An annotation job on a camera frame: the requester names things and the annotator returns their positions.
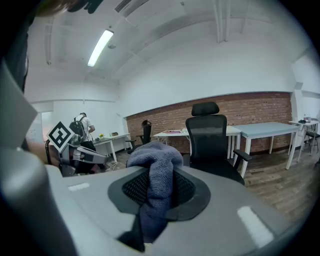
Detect small black office chair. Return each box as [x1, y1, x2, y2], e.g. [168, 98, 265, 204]
[304, 109, 320, 157]

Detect white desk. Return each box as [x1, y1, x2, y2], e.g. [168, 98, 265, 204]
[92, 132, 132, 163]

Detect long ceiling light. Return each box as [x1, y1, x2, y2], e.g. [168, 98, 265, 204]
[87, 29, 115, 67]

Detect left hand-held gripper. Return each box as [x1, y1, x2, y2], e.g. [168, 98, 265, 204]
[46, 121, 109, 178]

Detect ceiling air vent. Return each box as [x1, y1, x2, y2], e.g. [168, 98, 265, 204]
[114, 0, 131, 13]

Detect light blue table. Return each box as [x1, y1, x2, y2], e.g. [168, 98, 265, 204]
[232, 121, 301, 179]

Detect black chair armrest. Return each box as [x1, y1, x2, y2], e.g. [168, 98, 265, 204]
[233, 149, 253, 162]

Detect small white table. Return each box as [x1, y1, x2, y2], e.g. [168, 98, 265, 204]
[288, 119, 320, 157]

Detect blue cloth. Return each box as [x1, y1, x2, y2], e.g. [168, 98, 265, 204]
[126, 141, 185, 245]

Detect person's black top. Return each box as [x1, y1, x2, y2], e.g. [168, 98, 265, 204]
[0, 12, 30, 93]

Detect black mesh office chair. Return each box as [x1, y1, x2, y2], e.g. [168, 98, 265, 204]
[185, 101, 253, 186]

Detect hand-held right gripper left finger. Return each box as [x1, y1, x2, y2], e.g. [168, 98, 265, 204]
[44, 164, 151, 256]

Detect black office chair with hanger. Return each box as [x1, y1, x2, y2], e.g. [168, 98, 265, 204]
[125, 119, 153, 155]

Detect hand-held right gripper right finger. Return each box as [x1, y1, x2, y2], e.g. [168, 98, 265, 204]
[149, 165, 301, 256]

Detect person's left forearm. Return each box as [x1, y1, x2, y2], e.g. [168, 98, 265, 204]
[26, 139, 61, 166]

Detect white ceiling pipes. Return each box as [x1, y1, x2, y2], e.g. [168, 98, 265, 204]
[213, 0, 231, 44]

